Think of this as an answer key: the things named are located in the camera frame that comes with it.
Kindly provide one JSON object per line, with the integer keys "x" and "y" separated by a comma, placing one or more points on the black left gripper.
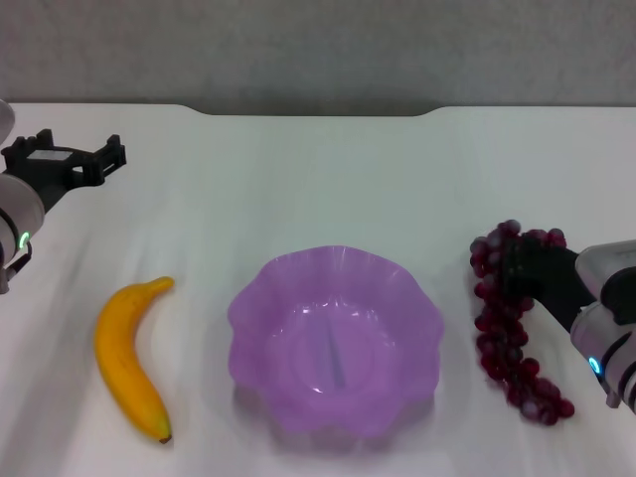
{"x": 54, "y": 169}

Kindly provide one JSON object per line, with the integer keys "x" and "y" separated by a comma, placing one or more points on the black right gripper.
{"x": 551, "y": 278}

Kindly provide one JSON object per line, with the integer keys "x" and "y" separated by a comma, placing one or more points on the dark red grape bunch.
{"x": 497, "y": 343}

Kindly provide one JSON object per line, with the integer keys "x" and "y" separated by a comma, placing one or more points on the yellow banana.
{"x": 121, "y": 348}

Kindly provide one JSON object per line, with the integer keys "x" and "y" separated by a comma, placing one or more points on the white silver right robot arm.
{"x": 616, "y": 358}

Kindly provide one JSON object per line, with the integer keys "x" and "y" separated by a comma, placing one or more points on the purple translucent wavy bowl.
{"x": 318, "y": 348}

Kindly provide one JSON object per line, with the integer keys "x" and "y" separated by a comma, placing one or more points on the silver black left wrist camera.
{"x": 5, "y": 116}

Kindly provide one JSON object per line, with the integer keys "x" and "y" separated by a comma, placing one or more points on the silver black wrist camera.
{"x": 606, "y": 258}
{"x": 5, "y": 116}

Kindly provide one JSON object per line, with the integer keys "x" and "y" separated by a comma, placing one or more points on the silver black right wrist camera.
{"x": 606, "y": 258}

